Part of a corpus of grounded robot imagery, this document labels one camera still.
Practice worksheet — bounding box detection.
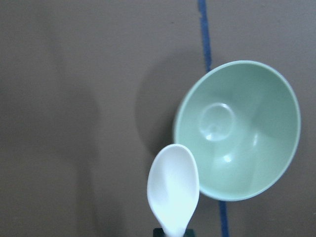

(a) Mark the white plastic spoon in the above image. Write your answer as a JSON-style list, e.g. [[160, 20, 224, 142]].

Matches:
[[147, 144, 199, 237]]

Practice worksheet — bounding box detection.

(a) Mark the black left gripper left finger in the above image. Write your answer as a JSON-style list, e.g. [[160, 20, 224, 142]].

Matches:
[[153, 228, 164, 237]]

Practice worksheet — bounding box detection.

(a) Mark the light green bowl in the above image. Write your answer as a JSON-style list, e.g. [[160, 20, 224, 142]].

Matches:
[[173, 60, 301, 201]]

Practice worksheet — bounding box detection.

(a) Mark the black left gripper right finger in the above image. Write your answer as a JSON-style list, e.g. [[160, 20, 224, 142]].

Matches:
[[184, 229, 195, 237]]

